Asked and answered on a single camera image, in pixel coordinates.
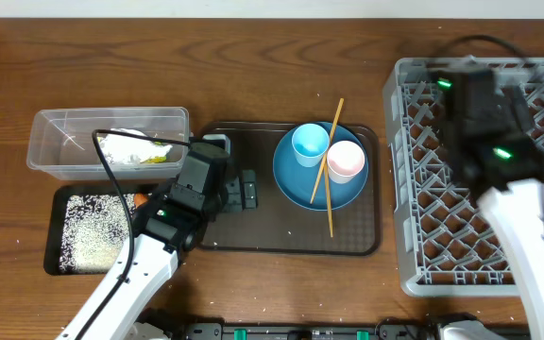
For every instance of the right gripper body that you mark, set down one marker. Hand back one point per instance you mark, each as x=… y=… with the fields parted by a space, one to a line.
x=515 y=126

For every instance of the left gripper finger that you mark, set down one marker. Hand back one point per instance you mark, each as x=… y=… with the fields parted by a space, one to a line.
x=235 y=198
x=249 y=190

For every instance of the dark blue plate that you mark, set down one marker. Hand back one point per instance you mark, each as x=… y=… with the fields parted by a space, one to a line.
x=297 y=182

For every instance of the white napkin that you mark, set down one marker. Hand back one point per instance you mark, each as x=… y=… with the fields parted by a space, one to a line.
x=125 y=148

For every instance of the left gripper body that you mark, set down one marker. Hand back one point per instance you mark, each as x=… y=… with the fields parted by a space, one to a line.
x=212 y=207

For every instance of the clear plastic bin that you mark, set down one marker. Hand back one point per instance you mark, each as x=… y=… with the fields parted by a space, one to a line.
x=61 y=142

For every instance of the wooden chopstick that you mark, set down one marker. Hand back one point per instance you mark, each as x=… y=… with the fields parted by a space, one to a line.
x=323 y=163
x=328 y=198

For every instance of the light blue cup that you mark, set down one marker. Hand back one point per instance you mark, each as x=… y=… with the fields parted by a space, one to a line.
x=310 y=143

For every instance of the lower wooden chopstick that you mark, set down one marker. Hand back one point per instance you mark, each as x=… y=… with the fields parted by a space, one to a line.
x=328 y=198

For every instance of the white pink cup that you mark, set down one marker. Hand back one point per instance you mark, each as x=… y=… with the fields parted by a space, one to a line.
x=345 y=160

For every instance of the brown serving tray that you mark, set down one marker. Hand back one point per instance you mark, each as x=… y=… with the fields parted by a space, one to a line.
x=280 y=225

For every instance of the foil yellow snack wrapper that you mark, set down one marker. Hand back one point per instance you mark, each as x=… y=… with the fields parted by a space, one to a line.
x=158 y=159

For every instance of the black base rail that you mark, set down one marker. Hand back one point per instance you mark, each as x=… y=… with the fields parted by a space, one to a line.
x=216 y=331

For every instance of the orange carrot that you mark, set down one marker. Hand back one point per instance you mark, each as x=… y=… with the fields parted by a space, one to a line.
x=140 y=199

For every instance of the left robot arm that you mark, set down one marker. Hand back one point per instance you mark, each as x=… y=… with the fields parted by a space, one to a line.
x=140 y=270

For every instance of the black plastic tray bin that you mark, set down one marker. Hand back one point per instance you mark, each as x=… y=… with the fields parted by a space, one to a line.
x=53 y=242

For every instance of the spilled white rice pile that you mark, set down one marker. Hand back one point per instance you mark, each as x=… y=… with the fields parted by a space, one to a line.
x=94 y=230

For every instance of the upper wooden chopstick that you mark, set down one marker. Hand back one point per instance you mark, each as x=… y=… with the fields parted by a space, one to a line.
x=323 y=163

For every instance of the grey dishwasher rack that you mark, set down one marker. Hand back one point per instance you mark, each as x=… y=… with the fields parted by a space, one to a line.
x=445 y=248

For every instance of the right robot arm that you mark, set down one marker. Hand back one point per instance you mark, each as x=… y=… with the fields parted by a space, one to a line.
x=517 y=218

